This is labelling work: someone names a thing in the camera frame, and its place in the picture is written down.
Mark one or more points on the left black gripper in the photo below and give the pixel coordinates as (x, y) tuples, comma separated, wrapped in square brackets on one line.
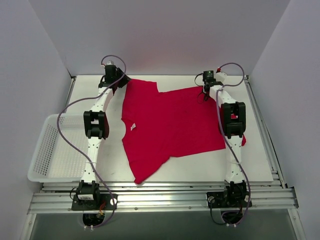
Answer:
[(124, 80)]

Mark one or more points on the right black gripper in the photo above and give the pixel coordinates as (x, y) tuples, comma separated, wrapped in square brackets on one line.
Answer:
[(206, 90)]

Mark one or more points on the red t-shirt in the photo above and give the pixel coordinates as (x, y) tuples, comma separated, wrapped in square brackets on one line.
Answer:
[(161, 125)]

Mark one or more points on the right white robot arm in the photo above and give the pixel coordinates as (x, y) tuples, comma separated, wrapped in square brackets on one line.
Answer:
[(232, 125)]

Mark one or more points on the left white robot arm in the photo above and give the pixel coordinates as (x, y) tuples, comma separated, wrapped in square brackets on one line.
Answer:
[(97, 130)]

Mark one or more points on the white perforated plastic basket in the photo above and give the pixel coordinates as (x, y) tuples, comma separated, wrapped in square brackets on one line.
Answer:
[(54, 160)]

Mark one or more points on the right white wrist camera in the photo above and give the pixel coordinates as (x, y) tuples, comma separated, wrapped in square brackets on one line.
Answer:
[(220, 76)]

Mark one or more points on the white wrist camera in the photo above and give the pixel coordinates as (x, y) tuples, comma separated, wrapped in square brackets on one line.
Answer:
[(220, 76), (109, 63)]

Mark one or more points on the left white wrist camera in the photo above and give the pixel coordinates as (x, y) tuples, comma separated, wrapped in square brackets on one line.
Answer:
[(109, 63)]

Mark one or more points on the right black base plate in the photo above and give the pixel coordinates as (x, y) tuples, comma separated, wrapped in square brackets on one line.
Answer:
[(218, 200)]

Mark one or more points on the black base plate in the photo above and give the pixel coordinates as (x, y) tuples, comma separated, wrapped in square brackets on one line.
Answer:
[(89, 202), (218, 200)]

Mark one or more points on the aluminium extrusion rail frame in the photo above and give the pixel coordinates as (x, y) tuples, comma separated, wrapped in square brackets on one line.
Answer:
[(54, 198)]

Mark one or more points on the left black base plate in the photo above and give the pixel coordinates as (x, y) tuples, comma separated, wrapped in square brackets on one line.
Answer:
[(89, 202)]

